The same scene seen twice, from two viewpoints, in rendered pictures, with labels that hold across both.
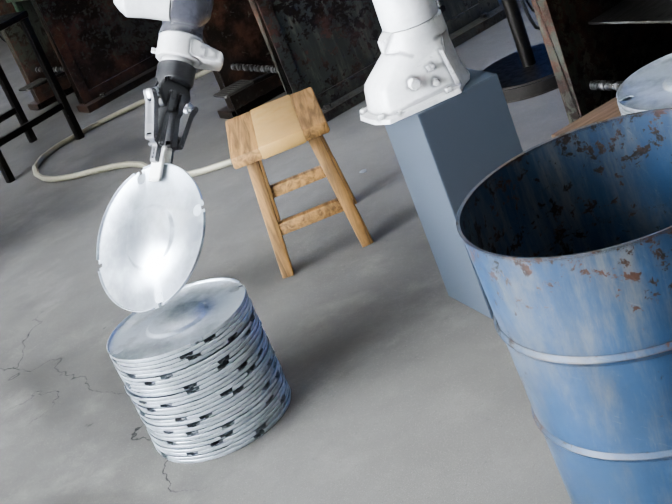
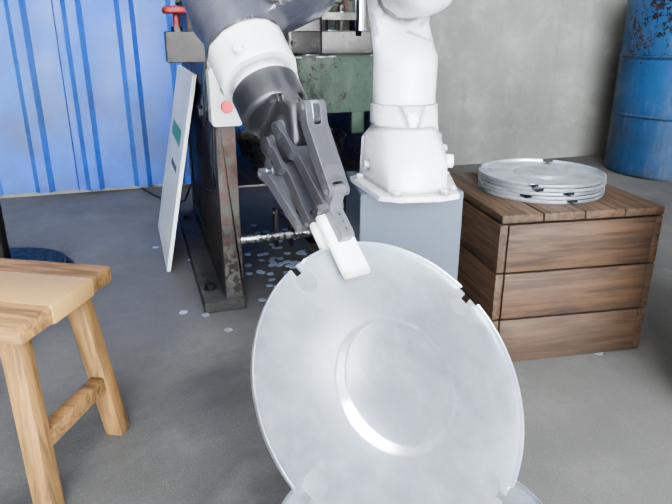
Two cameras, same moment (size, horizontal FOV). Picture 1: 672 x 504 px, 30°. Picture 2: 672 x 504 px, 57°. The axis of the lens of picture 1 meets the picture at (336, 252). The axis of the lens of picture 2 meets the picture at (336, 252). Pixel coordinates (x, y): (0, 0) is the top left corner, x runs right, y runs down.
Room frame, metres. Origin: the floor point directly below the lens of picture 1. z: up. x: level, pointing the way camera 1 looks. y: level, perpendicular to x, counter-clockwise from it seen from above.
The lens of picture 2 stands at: (2.24, 0.81, 0.71)
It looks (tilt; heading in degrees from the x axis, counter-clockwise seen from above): 20 degrees down; 279
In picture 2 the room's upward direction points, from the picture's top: straight up
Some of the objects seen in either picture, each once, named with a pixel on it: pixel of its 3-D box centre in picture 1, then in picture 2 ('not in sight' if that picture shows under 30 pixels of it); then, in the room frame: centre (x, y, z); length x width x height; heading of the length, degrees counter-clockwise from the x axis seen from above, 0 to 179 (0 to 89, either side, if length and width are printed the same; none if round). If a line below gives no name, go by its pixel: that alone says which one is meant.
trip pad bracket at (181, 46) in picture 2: not in sight; (188, 69); (2.86, -0.67, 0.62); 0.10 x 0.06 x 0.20; 27
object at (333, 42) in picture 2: not in sight; (288, 41); (2.69, -1.02, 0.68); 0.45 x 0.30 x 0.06; 27
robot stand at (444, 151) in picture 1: (471, 191); (396, 292); (2.31, -0.29, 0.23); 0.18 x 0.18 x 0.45; 17
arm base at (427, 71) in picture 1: (405, 64); (408, 146); (2.29, -0.26, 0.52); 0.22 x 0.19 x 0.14; 107
